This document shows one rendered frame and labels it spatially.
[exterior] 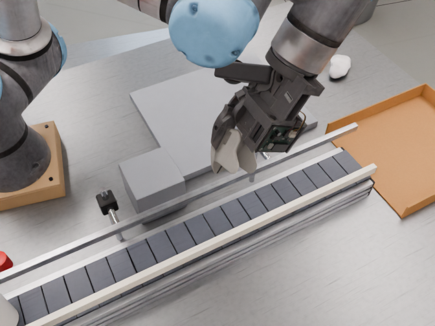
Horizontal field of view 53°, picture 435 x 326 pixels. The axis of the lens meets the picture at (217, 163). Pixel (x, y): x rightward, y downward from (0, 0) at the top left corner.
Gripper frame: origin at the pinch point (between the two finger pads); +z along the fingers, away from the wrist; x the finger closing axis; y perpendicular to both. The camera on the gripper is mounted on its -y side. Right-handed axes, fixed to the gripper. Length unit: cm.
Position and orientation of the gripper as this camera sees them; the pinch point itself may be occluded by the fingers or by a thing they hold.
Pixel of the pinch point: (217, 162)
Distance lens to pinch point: 67.8
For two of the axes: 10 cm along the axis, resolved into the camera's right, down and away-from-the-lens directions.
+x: 7.7, 0.0, 6.4
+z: -4.4, 7.2, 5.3
